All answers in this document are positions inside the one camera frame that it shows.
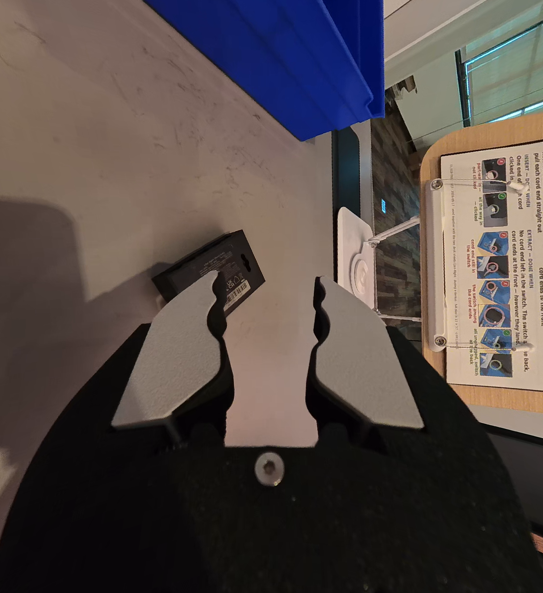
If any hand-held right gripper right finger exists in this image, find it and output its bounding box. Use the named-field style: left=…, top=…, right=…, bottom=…
left=306, top=276, right=427, bottom=445

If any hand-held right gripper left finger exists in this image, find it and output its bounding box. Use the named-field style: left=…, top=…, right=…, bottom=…
left=111, top=275, right=237, bottom=444

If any black network switch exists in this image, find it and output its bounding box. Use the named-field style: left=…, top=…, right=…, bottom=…
left=151, top=230, right=253, bottom=311

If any blue plastic bin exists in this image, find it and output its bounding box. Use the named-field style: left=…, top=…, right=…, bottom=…
left=145, top=0, right=386, bottom=141

